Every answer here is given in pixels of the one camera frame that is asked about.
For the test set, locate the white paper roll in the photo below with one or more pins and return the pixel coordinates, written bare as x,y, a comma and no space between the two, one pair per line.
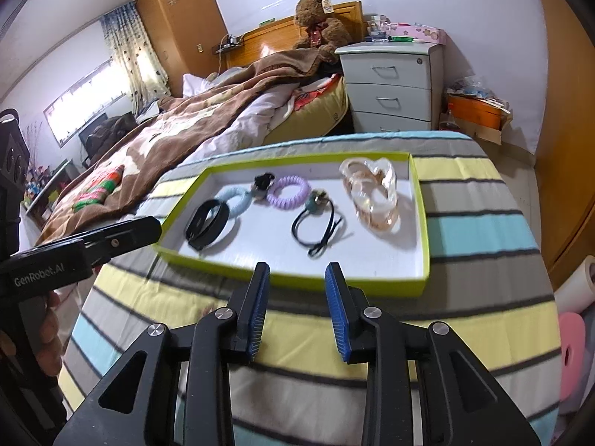
576,288

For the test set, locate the brown teddy bear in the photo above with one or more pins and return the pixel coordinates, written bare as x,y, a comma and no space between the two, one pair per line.
320,23

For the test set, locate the pink round pad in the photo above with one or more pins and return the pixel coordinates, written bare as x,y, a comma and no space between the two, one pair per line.
574,353

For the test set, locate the grey drawer nightstand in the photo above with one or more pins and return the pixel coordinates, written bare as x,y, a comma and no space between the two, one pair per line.
390,83

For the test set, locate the dotted curtain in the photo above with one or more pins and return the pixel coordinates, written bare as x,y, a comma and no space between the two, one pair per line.
135,60

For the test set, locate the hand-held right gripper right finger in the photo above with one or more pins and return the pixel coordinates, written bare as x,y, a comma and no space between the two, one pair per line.
335,316

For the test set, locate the large wooden wardrobe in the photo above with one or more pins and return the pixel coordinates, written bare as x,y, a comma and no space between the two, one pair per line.
567,125

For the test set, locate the cluttered low shelf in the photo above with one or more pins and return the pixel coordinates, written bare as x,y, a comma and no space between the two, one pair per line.
46,190

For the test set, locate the pile of plastic bags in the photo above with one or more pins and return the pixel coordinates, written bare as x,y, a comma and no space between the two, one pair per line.
479,88

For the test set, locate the striped bed sheet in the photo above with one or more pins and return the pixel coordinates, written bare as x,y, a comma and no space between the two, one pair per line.
465,251

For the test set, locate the green pen case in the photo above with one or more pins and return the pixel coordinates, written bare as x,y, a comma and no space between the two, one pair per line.
402,39

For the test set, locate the window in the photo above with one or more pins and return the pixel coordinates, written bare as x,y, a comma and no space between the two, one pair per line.
79,102

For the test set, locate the wooden headboard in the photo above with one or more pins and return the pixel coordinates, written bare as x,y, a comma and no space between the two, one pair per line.
269,42

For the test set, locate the bottles on nightstand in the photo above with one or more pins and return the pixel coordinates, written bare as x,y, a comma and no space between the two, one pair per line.
376,28

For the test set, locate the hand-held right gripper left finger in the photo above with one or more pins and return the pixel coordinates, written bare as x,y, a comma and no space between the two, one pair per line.
260,306

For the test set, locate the power strip on shelf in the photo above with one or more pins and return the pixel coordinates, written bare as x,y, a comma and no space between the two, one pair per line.
230,42

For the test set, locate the orange storage box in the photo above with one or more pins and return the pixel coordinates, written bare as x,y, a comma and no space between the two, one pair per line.
472,114

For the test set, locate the pink floral tissue box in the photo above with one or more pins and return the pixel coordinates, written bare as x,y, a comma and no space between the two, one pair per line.
420,33

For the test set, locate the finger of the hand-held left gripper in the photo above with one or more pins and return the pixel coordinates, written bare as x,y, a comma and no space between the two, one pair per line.
135,234

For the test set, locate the yellow red pillow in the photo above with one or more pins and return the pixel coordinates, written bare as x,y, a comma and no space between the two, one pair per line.
320,111

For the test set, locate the small wooden wardrobe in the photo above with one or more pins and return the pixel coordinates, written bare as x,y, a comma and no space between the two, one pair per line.
181,23

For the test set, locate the black wrist band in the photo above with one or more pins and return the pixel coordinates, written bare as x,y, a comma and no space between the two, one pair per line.
197,243

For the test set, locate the dark monitor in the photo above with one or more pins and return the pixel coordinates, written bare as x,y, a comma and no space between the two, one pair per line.
86,141

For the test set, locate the large translucent hair claw clip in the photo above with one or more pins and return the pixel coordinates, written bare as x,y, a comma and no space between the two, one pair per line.
372,209

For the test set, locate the person's left hand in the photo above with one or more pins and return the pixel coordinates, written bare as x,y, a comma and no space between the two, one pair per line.
49,334

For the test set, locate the brown patterned blanket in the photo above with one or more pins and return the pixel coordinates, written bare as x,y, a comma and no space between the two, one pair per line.
153,134

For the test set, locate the white quilt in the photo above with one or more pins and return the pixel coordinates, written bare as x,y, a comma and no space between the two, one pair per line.
251,116

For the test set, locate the green cardboard box tray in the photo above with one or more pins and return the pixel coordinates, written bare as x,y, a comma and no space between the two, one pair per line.
279,251

